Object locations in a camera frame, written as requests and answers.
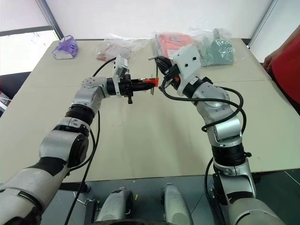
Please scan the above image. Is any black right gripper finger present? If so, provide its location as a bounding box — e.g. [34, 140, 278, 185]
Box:
[156, 60, 169, 74]
[154, 55, 173, 68]

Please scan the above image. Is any grey robot leg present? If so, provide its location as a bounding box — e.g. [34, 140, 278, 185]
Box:
[97, 187, 135, 223]
[161, 182, 195, 225]

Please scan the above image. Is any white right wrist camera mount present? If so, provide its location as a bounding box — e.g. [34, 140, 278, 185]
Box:
[172, 44, 203, 97]

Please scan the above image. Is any grey left robot leg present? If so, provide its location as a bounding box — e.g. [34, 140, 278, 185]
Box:
[97, 187, 135, 223]

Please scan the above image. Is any person in red shirt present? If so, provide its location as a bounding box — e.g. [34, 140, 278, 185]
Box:
[271, 30, 300, 105]

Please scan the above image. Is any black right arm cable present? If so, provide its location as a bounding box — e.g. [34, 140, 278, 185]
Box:
[158, 78, 248, 200]

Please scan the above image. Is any purple drawstring bag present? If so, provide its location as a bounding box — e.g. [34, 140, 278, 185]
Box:
[52, 35, 80, 60]

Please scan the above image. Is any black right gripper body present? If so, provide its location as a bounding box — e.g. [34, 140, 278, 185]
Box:
[162, 63, 181, 91]

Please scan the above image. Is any white floor cable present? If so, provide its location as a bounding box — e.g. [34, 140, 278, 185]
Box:
[73, 190, 88, 205]

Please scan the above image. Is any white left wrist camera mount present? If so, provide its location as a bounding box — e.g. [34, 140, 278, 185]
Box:
[112, 54, 129, 98]

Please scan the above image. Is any black table crossbar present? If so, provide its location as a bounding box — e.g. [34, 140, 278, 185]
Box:
[59, 181, 91, 193]

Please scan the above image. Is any clear bag with red parts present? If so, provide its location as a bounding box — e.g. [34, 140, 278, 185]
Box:
[95, 32, 151, 62]

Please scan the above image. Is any plastic bag with green item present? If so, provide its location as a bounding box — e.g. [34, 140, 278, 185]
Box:
[189, 28, 236, 69]

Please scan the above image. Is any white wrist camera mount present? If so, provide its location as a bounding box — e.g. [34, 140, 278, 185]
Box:
[172, 44, 203, 97]
[112, 54, 129, 98]

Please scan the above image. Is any grey right robot leg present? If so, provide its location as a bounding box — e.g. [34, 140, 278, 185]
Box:
[161, 182, 195, 225]

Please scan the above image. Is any grey metal partition post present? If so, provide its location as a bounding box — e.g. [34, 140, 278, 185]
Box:
[35, 0, 64, 41]
[248, 0, 282, 47]

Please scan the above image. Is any plastic bag of red booklets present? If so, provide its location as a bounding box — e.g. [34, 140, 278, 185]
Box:
[153, 32, 198, 60]

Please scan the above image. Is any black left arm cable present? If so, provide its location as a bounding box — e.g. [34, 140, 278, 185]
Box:
[63, 56, 118, 225]

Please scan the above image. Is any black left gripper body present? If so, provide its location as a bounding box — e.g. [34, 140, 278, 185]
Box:
[118, 74, 135, 105]

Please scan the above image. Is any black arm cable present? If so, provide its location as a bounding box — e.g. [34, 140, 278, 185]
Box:
[158, 78, 248, 200]
[63, 56, 118, 225]

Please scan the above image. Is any black metal stand frame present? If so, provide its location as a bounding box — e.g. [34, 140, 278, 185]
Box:
[84, 198, 99, 225]
[209, 172, 230, 225]

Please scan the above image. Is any red plastic object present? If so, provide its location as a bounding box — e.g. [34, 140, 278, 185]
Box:
[142, 77, 160, 85]

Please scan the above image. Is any metal allen key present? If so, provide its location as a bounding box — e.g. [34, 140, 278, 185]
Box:
[148, 56, 160, 81]

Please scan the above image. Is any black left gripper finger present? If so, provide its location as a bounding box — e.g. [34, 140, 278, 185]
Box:
[131, 79, 151, 86]
[131, 84, 153, 92]

